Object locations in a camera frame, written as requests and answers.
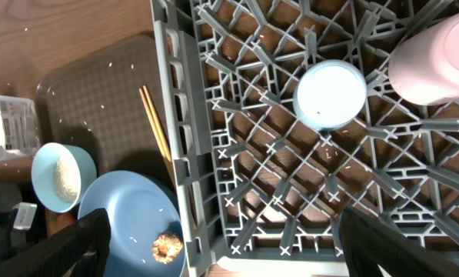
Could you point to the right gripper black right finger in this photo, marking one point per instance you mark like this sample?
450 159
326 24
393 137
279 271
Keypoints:
370 247

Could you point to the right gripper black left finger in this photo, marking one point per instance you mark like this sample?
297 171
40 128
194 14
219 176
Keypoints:
82 248

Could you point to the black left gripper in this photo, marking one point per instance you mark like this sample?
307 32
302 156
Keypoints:
13 241

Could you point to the light blue rice bowl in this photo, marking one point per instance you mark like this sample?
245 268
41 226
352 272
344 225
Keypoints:
61 174

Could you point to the light blue cup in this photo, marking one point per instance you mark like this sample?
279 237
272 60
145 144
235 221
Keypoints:
329 95

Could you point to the pink cup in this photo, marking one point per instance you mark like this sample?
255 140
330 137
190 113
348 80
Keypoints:
424 69

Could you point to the grey dishwasher rack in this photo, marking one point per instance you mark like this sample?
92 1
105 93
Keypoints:
258 190

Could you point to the blue plate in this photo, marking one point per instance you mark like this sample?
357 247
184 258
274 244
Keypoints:
139 209

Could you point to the brown food scrap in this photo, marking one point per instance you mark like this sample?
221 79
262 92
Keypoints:
167 247

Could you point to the clear plastic bin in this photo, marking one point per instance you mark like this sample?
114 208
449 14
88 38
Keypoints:
19 135

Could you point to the wooden chopstick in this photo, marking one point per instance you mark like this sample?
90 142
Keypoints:
160 119
156 123

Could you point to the brown serving tray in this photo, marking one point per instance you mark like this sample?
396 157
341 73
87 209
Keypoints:
94 103

